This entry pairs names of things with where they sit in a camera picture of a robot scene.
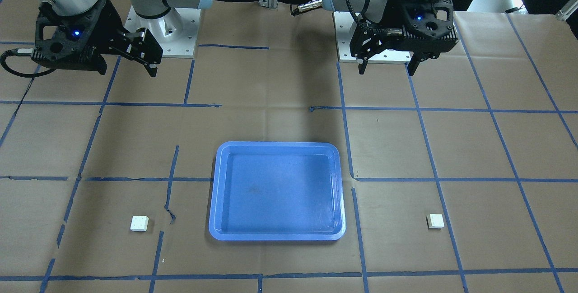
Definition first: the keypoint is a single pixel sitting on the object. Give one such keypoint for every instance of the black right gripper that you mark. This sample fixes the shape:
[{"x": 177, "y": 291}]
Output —
[{"x": 109, "y": 28}]

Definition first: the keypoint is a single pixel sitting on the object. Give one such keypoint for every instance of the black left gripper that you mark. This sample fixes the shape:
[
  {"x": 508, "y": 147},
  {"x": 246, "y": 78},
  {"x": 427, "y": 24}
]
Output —
[{"x": 389, "y": 21}]

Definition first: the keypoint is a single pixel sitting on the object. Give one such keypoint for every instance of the white block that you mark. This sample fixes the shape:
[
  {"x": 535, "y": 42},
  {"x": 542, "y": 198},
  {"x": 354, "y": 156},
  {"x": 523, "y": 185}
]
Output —
[{"x": 139, "y": 223}]

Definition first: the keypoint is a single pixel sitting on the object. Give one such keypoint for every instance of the white block near left arm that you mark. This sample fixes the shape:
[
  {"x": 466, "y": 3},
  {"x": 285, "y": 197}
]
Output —
[{"x": 435, "y": 221}]

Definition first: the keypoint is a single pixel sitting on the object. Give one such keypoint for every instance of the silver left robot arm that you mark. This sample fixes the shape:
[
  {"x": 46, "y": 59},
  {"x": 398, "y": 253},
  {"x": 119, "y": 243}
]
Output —
[{"x": 358, "y": 9}]

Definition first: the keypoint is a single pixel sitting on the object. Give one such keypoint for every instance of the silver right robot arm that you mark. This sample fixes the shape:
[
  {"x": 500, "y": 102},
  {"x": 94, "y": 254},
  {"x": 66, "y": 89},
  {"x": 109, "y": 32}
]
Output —
[{"x": 19, "y": 62}]

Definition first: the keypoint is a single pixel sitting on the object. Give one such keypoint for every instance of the blue plastic tray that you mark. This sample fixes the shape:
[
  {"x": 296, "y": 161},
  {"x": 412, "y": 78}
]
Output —
[{"x": 277, "y": 191}]

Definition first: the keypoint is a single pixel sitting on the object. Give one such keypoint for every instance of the brown paper table cover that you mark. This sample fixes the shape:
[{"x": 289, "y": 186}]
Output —
[{"x": 486, "y": 135}]

